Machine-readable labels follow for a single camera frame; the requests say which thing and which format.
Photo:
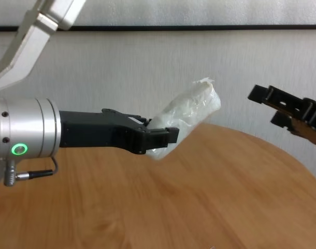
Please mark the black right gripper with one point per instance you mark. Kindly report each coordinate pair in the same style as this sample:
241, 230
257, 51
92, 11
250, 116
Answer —
312, 122

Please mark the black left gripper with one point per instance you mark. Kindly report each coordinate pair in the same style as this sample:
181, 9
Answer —
95, 129

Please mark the white plastic-wrapped sandbag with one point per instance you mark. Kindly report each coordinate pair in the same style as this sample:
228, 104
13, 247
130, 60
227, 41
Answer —
189, 109

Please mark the black wall rail strip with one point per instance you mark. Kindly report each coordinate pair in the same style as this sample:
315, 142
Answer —
199, 27

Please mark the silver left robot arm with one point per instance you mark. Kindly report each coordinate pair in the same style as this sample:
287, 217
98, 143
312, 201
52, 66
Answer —
28, 127

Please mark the white tape label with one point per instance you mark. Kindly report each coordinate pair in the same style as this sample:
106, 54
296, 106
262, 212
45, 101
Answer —
134, 118

